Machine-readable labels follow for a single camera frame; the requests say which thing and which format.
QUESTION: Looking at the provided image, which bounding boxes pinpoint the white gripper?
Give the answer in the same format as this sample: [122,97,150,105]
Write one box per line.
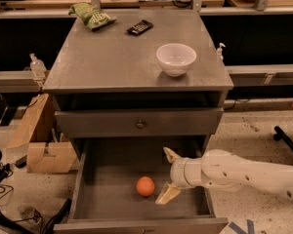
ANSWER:
[155,147,205,206]

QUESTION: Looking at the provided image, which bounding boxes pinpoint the orange fruit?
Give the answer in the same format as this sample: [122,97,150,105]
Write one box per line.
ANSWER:
[136,176,155,197]

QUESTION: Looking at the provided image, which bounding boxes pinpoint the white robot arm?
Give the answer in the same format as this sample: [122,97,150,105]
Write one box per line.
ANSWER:
[155,147,293,205]

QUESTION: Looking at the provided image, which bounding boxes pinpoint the open grey middle drawer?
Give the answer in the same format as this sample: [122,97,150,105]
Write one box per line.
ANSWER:
[54,136,228,234]

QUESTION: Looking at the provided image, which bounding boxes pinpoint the grey wooden drawer cabinet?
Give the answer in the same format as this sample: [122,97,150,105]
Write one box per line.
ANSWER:
[42,8,234,234]

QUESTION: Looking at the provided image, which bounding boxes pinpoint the closed grey top drawer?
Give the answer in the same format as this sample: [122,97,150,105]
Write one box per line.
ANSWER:
[55,108,223,138]

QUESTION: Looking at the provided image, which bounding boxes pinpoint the blue tape cross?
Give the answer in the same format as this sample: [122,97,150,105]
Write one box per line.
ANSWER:
[228,218,256,234]

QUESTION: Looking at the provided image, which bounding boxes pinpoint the white ceramic bowl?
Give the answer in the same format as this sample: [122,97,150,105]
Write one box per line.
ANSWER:
[156,43,197,77]

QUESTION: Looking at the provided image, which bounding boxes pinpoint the black chair base leg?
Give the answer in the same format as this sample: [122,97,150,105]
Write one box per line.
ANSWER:
[273,126,293,151]

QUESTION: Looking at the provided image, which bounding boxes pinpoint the small white pump bottle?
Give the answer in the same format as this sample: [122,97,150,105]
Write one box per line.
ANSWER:
[217,43,226,60]

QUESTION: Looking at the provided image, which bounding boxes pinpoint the brown cardboard box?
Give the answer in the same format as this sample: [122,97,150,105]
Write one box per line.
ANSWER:
[7,94,77,174]

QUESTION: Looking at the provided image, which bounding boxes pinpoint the clear sanitizer bottle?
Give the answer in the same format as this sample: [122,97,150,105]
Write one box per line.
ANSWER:
[29,54,47,78]

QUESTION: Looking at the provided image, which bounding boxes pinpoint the green chip bag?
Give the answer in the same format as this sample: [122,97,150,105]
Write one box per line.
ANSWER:
[68,2,116,30]

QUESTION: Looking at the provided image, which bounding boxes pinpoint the black cables on floor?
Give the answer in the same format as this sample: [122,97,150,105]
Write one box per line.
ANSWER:
[0,183,72,234]

